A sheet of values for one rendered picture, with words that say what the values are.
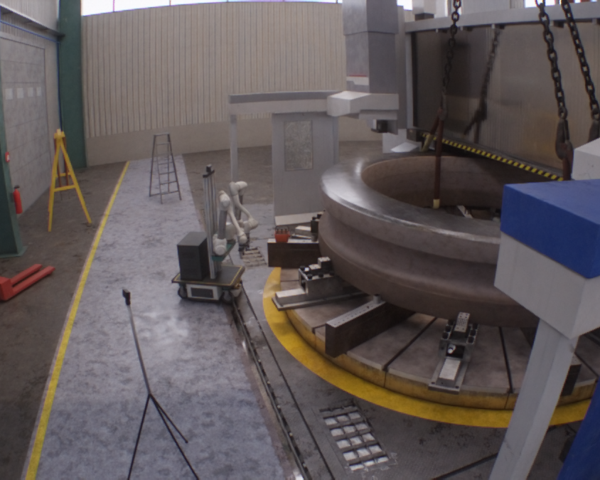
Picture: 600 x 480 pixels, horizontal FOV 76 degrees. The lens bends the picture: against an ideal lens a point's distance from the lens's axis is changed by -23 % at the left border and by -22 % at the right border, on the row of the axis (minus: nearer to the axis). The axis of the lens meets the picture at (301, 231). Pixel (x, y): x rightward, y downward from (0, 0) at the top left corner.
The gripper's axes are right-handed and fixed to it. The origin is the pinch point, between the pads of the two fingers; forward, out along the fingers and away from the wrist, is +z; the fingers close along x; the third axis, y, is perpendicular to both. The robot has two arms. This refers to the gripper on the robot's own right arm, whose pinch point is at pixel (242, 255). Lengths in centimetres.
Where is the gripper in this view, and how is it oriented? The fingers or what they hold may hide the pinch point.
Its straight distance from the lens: 643.7
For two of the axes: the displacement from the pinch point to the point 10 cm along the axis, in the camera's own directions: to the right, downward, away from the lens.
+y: -9.9, -0.3, 1.4
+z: 0.2, 9.5, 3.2
